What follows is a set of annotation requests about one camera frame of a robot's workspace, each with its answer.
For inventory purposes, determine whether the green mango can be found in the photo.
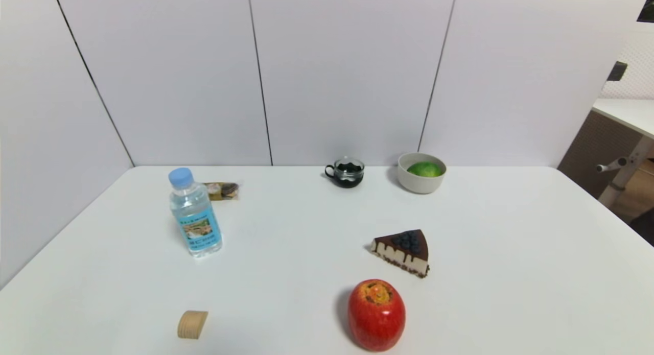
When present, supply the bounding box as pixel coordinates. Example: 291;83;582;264
407;161;443;178

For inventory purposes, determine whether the small wooden block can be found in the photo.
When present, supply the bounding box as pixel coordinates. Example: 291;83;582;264
177;310;209;340

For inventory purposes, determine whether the clear water bottle blue cap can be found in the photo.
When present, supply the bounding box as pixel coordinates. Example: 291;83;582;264
168;167;223;258

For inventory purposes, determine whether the red apple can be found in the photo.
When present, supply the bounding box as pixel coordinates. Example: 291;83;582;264
348;279;406;352

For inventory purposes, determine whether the glass cup black handle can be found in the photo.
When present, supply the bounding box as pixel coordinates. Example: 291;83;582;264
324;157;365;188

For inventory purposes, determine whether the chocolate blueberry cake slice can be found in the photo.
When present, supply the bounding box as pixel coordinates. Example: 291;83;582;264
371;229;431;279

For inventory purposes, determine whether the white desk leg with crank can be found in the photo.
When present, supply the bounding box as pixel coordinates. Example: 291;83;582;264
596;136;654;208

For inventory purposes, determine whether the white desk top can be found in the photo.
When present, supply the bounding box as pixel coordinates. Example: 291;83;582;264
592;98;654;139

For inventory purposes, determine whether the beige bowl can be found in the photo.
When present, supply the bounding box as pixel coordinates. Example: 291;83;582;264
398;152;448;195

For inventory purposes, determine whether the small snack packet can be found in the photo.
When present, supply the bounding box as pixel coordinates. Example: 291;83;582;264
202;182;241;201

